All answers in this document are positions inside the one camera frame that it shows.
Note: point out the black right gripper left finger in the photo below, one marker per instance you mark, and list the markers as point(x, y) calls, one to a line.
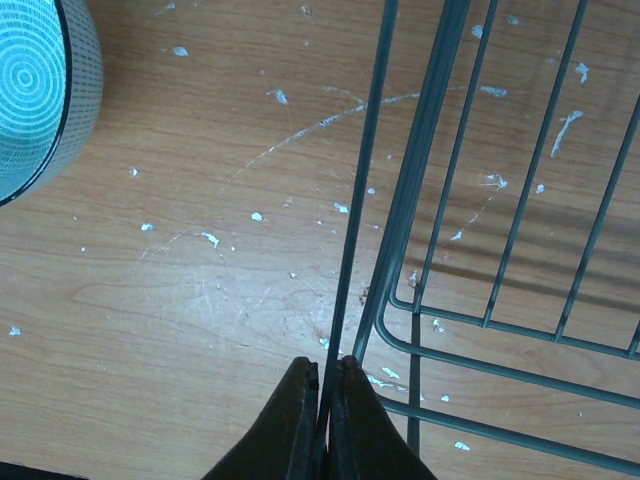
point(278, 445)

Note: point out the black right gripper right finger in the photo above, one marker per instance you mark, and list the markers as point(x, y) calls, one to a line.
point(363, 442)

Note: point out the dark wire dish rack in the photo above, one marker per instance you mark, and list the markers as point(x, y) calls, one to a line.
point(489, 286)

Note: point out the green patterned small bowl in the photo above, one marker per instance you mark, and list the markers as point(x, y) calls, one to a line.
point(51, 90)

